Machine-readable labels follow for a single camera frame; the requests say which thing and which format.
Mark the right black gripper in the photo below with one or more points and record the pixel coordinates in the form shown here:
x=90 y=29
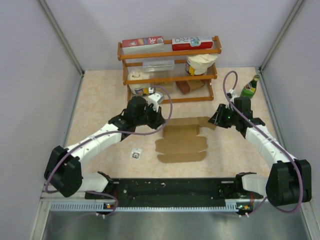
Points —
x=217 y=118

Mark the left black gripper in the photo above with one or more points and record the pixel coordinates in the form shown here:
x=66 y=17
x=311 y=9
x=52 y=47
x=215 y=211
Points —
x=158 y=120

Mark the brown cardboard box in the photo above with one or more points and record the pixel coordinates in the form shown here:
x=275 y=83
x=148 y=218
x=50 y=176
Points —
x=181 y=141

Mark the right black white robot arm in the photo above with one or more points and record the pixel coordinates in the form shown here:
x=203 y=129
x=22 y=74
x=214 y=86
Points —
x=281 y=163

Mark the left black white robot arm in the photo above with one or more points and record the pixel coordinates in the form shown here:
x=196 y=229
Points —
x=64 y=173

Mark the red white foil box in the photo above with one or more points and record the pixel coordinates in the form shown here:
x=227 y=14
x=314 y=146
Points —
x=143 y=45

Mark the red white wrap box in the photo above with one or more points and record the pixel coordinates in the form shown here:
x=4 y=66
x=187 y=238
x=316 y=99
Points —
x=191 y=43

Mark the beige sponge pack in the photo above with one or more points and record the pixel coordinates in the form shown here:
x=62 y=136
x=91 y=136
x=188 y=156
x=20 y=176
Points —
x=165 y=87

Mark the small plastic bag packet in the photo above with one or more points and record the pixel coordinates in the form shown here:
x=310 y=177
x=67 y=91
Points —
x=136 y=153

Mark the green glass bottle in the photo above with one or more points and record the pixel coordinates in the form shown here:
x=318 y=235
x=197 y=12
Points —
x=250 y=88

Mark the red-brown scouring pad pack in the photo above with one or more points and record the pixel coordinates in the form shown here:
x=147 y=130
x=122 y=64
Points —
x=188 y=86

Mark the lower toilet paper roll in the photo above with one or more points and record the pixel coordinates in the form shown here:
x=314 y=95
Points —
x=139 y=89

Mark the toilet paper roll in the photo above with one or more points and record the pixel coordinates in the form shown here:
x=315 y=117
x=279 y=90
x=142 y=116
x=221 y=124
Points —
x=139 y=89
x=198 y=64

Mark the orange wooden shelf rack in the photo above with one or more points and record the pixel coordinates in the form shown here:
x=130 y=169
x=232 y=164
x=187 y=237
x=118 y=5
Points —
x=177 y=74

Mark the clear plastic container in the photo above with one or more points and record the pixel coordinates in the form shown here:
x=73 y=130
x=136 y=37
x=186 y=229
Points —
x=158 y=66

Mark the upper toilet paper roll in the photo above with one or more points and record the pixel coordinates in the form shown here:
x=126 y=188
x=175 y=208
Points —
x=198 y=64

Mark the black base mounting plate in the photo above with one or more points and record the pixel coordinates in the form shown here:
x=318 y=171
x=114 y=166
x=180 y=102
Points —
x=176 y=192

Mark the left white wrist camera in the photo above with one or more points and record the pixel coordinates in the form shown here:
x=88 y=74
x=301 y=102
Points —
x=154 y=99

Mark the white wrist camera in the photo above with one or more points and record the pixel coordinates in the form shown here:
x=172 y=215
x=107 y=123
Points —
x=231 y=95
x=154 y=99

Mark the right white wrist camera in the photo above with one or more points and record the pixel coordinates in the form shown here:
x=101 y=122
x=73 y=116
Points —
x=231 y=95

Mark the aluminium frame rail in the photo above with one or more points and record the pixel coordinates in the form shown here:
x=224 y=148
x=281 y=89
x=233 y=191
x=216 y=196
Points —
x=281 y=191

